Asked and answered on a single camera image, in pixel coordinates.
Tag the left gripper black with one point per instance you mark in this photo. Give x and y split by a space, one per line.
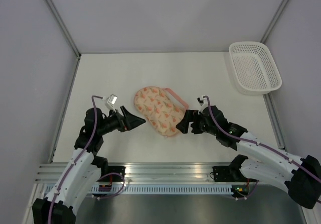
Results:
129 121

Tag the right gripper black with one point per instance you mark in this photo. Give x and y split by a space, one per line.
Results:
190 116

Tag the floral mesh laundry bag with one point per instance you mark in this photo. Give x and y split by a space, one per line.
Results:
162 107

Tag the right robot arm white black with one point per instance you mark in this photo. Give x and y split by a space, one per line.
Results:
297 176

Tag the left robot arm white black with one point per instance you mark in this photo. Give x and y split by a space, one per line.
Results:
85 167

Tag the white perforated plastic basket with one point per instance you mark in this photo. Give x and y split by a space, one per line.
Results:
253 68

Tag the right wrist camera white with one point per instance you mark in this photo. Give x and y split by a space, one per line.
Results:
203 100

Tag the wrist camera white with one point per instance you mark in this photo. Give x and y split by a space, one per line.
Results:
109 102
203 100

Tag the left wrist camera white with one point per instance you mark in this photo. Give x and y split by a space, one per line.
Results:
109 102

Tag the aluminium mounting rail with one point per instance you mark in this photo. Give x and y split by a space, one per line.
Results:
167 173

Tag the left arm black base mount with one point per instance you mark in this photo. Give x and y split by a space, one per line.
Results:
114 174

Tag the white slotted cable duct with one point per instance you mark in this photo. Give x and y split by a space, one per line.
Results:
159 189

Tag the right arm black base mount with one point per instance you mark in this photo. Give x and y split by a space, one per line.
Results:
222 174

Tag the left aluminium frame post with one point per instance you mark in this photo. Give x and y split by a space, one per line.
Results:
57 17

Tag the aluminium frame post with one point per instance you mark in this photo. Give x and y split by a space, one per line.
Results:
57 17
277 15

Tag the right aluminium frame post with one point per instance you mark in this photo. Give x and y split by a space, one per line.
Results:
277 15

